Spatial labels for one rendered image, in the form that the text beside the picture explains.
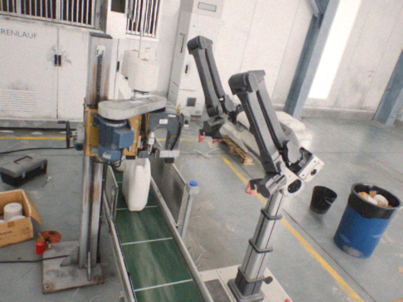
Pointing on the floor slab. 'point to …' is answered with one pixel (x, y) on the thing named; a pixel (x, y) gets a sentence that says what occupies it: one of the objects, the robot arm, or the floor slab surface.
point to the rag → (51, 236)
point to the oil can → (40, 245)
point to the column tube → (92, 156)
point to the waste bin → (364, 221)
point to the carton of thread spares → (15, 234)
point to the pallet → (237, 150)
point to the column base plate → (68, 268)
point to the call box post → (186, 216)
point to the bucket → (322, 199)
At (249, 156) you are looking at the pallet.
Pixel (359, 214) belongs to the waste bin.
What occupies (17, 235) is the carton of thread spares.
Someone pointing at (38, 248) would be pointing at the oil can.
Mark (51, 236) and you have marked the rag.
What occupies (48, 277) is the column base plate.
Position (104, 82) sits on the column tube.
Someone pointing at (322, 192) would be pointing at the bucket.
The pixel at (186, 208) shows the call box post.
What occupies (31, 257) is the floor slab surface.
